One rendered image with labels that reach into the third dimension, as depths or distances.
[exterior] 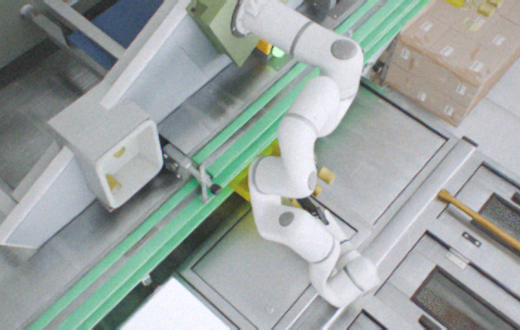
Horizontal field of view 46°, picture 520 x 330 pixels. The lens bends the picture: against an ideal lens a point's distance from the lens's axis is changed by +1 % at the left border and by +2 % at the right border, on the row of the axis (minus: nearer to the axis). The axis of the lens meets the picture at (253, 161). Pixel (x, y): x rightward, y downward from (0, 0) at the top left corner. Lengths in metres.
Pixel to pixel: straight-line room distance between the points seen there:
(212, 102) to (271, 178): 0.43
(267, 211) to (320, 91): 0.29
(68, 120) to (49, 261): 0.36
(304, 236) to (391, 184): 0.67
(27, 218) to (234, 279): 0.57
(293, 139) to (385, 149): 0.78
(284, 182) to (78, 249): 0.59
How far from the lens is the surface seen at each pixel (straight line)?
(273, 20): 1.44
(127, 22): 1.89
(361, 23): 1.91
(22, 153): 2.03
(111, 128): 1.41
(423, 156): 2.02
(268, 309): 1.68
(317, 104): 1.31
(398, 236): 1.82
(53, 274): 1.58
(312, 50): 1.39
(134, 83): 1.45
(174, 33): 1.46
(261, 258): 1.73
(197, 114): 1.63
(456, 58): 5.41
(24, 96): 2.16
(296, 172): 1.24
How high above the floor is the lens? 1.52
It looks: 19 degrees down
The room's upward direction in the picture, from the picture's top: 128 degrees clockwise
